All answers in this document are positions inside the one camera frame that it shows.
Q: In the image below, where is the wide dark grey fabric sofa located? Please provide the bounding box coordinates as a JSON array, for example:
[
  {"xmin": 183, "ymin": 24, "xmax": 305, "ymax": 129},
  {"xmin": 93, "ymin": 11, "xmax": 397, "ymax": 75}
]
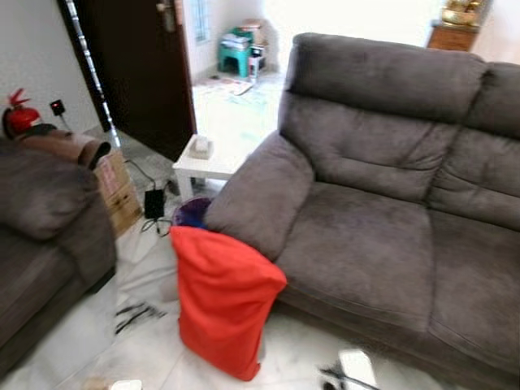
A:
[{"xmin": 203, "ymin": 32, "xmax": 520, "ymax": 390}]

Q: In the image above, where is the brown wooden cabinet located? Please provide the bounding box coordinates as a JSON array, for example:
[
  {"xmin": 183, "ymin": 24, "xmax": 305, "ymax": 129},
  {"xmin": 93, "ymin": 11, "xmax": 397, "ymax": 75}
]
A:
[{"xmin": 427, "ymin": 22, "xmax": 481, "ymax": 53}]

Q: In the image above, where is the golden ornament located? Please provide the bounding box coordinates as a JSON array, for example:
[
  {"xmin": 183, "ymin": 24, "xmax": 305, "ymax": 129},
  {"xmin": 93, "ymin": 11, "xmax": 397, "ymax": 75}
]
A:
[{"xmin": 440, "ymin": 0, "xmax": 489, "ymax": 26}]

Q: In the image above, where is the white side table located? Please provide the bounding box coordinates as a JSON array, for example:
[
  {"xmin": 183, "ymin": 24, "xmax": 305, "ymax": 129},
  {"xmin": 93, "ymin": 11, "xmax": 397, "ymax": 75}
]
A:
[{"xmin": 171, "ymin": 132, "xmax": 271, "ymax": 201}]

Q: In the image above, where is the teal plastic stool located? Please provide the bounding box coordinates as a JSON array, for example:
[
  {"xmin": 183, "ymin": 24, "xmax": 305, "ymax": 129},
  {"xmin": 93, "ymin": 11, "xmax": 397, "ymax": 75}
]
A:
[{"xmin": 217, "ymin": 31, "xmax": 254, "ymax": 79}]

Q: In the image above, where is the beige tissue box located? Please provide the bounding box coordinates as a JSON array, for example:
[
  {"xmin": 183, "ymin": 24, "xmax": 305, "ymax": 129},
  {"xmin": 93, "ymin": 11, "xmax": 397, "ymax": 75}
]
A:
[{"xmin": 188, "ymin": 135, "xmax": 215, "ymax": 160}]

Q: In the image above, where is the purple waste bin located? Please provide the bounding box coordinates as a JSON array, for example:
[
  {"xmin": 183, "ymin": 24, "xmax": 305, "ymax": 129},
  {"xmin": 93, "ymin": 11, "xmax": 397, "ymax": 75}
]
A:
[{"xmin": 171, "ymin": 197, "xmax": 215, "ymax": 231}]

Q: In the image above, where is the black power adapter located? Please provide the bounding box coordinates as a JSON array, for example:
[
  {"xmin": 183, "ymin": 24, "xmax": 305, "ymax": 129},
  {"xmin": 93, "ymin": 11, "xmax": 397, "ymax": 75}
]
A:
[{"xmin": 144, "ymin": 188, "xmax": 167, "ymax": 221}]

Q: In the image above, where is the dark brown wooden door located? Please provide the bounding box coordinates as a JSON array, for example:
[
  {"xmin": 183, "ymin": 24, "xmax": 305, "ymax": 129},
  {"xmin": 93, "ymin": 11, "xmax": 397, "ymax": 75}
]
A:
[{"xmin": 57, "ymin": 0, "xmax": 198, "ymax": 162}]

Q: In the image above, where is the brown cardboard box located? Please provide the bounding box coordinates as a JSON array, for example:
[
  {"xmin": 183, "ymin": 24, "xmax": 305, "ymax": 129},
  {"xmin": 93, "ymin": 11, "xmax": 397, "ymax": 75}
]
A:
[{"xmin": 92, "ymin": 148, "xmax": 144, "ymax": 237}]

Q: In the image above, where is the brown folded cloth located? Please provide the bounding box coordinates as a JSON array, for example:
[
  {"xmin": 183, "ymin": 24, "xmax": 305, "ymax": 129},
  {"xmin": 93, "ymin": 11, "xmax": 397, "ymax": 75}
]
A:
[{"xmin": 15, "ymin": 129, "xmax": 113, "ymax": 171}]

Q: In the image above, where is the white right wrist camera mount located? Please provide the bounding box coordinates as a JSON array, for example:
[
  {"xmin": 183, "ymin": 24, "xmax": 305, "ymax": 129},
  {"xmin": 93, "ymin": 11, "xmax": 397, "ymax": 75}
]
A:
[{"xmin": 337, "ymin": 349, "xmax": 379, "ymax": 390}]

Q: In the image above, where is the chrome door frame strip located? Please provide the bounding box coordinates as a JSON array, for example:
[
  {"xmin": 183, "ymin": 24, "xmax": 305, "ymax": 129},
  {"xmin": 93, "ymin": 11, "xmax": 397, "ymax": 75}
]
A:
[{"xmin": 63, "ymin": 0, "xmax": 120, "ymax": 149}]

